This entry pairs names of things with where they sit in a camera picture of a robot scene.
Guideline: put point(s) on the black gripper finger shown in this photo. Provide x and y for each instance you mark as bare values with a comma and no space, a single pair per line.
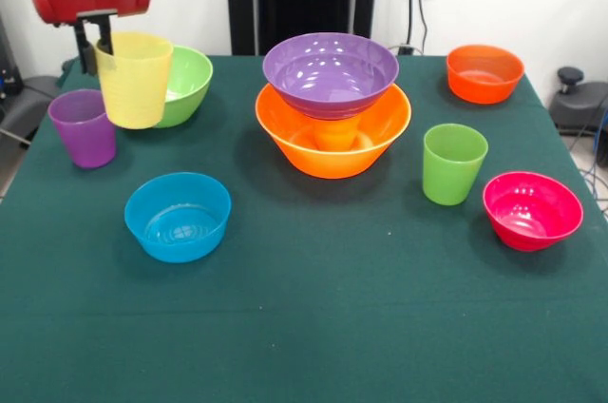
85,51
105,39

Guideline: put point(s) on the yellow cup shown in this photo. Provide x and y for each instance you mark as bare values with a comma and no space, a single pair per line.
135,89

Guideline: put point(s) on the purple bowl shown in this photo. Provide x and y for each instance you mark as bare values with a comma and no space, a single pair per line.
328,75

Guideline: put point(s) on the orange cup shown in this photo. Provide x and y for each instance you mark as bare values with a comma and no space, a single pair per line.
335,134

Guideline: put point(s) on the large yellow-orange bowl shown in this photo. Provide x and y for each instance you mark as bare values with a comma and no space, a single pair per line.
332,163

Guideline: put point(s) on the dark grey stand base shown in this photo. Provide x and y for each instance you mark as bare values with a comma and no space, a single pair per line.
579,108
28,103

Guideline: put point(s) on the black electronic device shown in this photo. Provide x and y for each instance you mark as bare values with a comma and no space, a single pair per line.
7,65

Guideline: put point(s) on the purple cup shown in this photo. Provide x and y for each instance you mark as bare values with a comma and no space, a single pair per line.
83,141

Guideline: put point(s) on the green bowl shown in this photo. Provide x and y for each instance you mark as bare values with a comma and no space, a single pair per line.
187,84

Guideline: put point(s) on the blue bowl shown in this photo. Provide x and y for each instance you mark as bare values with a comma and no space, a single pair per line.
176,227

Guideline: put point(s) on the dark green tablecloth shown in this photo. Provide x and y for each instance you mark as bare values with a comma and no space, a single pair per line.
304,351

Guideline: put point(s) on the green cup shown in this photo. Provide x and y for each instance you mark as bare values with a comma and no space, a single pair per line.
451,175

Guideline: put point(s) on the red-orange bowl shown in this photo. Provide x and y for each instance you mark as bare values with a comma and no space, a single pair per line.
484,87

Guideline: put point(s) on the pink bowl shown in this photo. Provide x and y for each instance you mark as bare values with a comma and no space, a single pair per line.
532,217

